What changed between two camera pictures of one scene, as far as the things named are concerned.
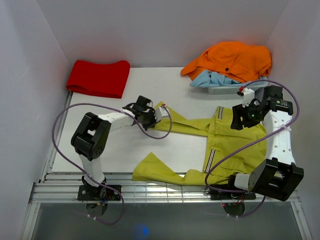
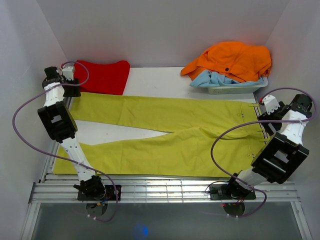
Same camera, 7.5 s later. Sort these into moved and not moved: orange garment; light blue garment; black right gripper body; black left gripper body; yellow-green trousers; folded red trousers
Moved: yellow-green trousers; black right gripper body; black left gripper body
Not moved: orange garment; folded red trousers; light blue garment
